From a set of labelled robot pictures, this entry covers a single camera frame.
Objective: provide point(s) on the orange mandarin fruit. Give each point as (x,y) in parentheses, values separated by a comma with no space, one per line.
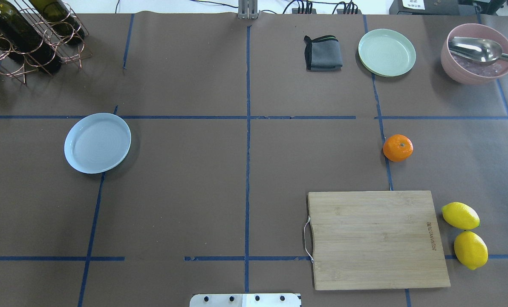
(397,148)

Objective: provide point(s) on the light blue plate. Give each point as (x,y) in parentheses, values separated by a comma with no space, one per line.
(97,143)

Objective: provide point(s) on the light green plate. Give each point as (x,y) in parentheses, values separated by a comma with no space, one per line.
(386,53)

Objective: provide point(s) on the folded grey cloth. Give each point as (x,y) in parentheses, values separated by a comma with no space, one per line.
(322,54)

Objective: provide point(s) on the bamboo cutting board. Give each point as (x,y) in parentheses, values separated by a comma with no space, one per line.
(373,240)

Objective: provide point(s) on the upper yellow lemon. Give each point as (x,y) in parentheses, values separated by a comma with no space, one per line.
(461,216)

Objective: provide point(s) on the yellow lemon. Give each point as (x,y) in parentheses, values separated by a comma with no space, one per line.
(461,216)
(470,250)

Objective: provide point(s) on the pink bowl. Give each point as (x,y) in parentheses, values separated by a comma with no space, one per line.
(469,72)

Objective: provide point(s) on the lower yellow lemon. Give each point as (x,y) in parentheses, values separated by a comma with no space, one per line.
(470,250)

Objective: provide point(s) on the metal serving spoon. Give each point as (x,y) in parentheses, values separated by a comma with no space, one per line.
(485,51)

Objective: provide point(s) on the dark green wine bottle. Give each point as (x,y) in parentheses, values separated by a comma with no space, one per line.
(25,39)

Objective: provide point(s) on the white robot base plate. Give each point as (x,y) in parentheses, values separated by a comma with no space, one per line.
(246,300)

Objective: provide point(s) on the copper wire bottle rack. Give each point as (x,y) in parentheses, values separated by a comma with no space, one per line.
(13,64)

